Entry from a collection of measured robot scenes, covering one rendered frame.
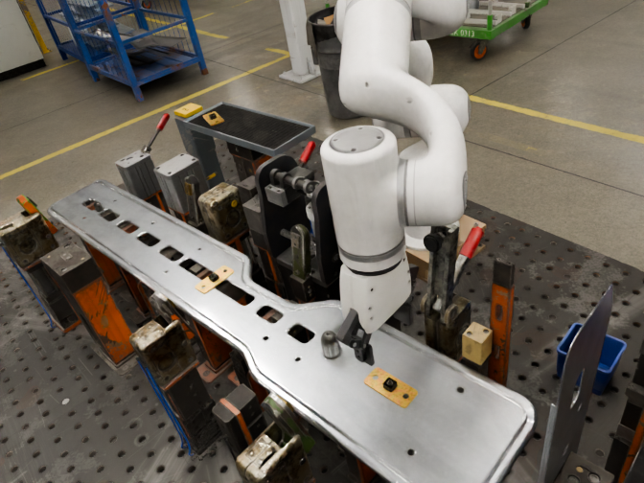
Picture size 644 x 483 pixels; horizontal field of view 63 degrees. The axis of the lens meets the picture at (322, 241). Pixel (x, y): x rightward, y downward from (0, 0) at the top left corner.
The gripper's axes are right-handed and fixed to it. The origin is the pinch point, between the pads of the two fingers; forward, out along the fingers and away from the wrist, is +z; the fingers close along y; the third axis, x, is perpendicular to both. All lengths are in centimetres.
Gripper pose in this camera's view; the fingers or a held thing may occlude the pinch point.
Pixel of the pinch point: (383, 335)
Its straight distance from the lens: 77.5
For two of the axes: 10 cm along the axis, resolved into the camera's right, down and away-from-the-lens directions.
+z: 1.6, 7.8, 6.0
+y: -6.7, 5.4, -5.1
